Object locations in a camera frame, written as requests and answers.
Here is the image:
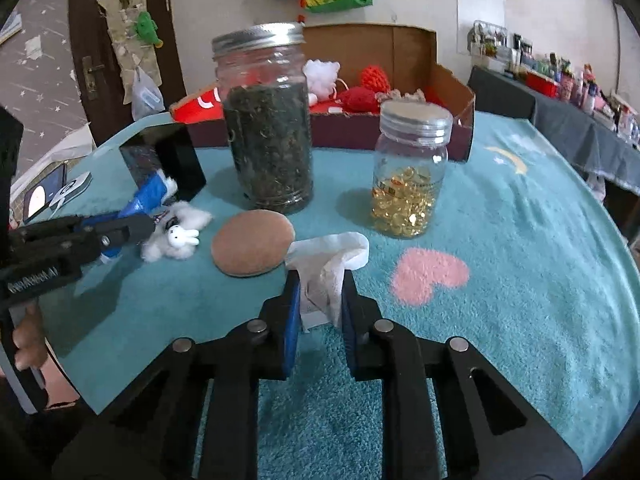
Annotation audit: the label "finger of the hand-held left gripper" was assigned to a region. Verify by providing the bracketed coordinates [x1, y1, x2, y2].
[20, 213, 121, 242]
[75, 216, 157, 262]

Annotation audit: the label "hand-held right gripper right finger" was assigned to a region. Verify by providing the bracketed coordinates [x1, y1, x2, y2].
[340, 270, 583, 480]

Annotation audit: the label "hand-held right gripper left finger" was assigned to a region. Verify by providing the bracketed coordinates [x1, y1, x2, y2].
[50, 269, 303, 480]

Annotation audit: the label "white towel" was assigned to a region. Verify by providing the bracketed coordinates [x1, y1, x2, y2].
[285, 232, 371, 333]

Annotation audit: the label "large red knitted ball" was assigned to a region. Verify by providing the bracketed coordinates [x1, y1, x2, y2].
[340, 87, 381, 112]

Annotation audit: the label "cardboard box red lining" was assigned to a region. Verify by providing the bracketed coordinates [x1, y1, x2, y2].
[170, 22, 476, 163]

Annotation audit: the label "person's left hand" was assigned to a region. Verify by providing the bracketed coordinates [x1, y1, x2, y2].
[11, 305, 78, 408]

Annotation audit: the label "white round-dial device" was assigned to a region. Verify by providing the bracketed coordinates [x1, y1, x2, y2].
[22, 172, 92, 222]

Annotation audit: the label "white fluffy bunny plush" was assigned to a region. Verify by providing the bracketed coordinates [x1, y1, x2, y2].
[140, 200, 213, 262]

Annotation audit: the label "round brown cork pad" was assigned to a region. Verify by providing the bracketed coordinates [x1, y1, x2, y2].
[211, 211, 296, 277]

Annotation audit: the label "colourful patterned tin box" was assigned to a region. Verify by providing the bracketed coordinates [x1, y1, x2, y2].
[120, 122, 207, 206]

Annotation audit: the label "clear plastic bag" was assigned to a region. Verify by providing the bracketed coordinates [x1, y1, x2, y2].
[131, 67, 166, 121]

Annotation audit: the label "small jar golden capsules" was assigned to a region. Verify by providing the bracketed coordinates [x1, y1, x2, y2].
[371, 101, 454, 239]

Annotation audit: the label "large tea leaf jar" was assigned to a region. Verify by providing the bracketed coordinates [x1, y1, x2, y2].
[211, 22, 315, 215]

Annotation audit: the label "beige hanging organizer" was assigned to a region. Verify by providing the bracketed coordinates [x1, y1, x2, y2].
[97, 0, 163, 91]

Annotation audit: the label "green plush toy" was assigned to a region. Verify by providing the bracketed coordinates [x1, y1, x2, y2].
[135, 11, 165, 48]

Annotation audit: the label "brown wooden door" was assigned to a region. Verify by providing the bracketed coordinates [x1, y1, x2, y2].
[67, 0, 176, 146]

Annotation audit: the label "small red yarn ball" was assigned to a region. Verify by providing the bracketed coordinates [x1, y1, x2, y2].
[361, 64, 396, 93]

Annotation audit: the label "white mesh bath pouf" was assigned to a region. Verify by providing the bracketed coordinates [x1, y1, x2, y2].
[302, 59, 342, 106]

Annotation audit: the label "table with grey-blue cloth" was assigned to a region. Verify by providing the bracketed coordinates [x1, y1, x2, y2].
[467, 65, 640, 196]

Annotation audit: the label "row of cosmetic bottles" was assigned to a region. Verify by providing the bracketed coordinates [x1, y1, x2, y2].
[467, 20, 640, 146]

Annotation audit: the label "metal door handle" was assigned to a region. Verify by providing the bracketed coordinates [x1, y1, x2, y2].
[82, 56, 106, 101]

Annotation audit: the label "wall mirror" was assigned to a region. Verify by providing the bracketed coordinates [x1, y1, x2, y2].
[456, 0, 507, 56]

